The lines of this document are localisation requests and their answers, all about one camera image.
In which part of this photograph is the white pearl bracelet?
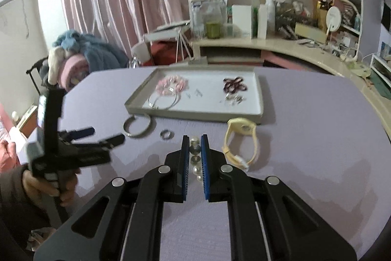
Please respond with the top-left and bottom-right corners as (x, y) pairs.
(189, 136), (204, 183)

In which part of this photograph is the beige long box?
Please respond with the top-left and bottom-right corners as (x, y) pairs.
(295, 23), (329, 43)

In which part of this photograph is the thin silver bangle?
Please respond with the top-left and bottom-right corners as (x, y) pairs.
(147, 91), (181, 110)

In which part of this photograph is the round white mirror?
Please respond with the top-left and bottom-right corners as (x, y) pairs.
(325, 6), (342, 35)

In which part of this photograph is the purple bead bracelet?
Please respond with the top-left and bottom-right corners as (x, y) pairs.
(223, 76), (247, 94)

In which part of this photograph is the white square bottle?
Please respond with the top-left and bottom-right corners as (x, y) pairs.
(257, 4), (268, 40)

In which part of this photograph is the wide silver bangle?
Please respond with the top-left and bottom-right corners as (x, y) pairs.
(123, 114), (152, 138)

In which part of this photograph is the grey shallow tray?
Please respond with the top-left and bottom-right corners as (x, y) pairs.
(125, 68), (265, 125)

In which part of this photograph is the pink flower hair clip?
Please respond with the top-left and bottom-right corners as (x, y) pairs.
(156, 75), (188, 96)

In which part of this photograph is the white flat box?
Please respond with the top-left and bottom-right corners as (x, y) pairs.
(143, 21), (191, 41)

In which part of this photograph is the person's left forearm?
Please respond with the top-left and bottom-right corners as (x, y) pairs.
(0, 163), (62, 237)

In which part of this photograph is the clear acrylic organizer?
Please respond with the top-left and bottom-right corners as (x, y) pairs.
(275, 0), (315, 32)

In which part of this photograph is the black chair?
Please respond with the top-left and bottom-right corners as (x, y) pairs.
(26, 57), (51, 96)

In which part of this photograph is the white spray bottle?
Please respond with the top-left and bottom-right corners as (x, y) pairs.
(265, 0), (276, 35)

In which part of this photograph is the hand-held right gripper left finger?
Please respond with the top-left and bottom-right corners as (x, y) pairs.
(33, 135), (190, 261)

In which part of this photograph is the person's left hand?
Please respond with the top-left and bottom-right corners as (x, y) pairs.
(21, 169), (81, 206)

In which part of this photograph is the cream white cloth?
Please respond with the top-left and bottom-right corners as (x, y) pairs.
(48, 47), (66, 86)

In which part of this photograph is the white carton box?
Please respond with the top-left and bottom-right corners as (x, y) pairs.
(232, 5), (252, 39)

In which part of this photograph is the blue fleece garment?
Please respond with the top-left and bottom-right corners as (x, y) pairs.
(53, 30), (129, 72)

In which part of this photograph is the cream corner desk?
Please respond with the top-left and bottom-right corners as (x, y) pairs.
(192, 35), (391, 133)

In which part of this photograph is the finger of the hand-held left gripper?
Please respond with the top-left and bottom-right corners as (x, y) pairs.
(59, 126), (95, 140)
(73, 133), (126, 152)

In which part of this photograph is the black hanging pouch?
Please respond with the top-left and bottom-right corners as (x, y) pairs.
(381, 0), (391, 35)

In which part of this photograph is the green cloth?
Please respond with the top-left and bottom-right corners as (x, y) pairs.
(371, 71), (391, 99)

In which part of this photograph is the yellow wristwatch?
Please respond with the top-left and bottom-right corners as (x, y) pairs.
(224, 117), (259, 171)

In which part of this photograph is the clear bag of packets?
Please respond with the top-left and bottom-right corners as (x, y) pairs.
(187, 0), (228, 35)

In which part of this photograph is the lavender tablecloth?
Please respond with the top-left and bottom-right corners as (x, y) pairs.
(59, 65), (391, 261)

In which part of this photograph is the pink folded blanket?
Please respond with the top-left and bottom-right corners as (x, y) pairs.
(58, 55), (90, 89)

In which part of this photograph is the green candle jar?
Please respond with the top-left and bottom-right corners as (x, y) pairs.
(206, 22), (221, 38)

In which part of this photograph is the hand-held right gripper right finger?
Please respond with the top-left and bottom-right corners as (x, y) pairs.
(202, 135), (356, 261)

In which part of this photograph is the round hand fan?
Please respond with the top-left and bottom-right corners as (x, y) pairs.
(351, 62), (371, 78)

